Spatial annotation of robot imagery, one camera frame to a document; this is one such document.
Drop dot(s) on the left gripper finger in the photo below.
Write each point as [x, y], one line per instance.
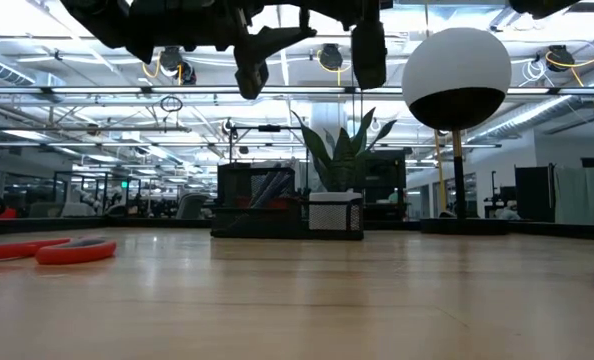
[282, 40]

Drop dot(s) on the grey marker with purple cap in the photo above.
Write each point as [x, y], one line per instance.
[264, 192]

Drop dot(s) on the black mesh desk organizer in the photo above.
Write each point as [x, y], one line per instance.
[247, 222]

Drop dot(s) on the blue and grey office chair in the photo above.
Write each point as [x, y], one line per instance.
[193, 207]

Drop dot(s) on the white globe lamp black base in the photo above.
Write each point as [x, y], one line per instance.
[454, 65]

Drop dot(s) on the snake plant in white pot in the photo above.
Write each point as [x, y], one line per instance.
[344, 160]

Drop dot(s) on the black cabinet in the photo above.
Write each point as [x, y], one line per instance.
[384, 175]
[534, 195]

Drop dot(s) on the white screen panel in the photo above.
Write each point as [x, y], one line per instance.
[584, 195]

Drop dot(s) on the black metal table frame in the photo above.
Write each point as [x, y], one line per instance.
[52, 226]

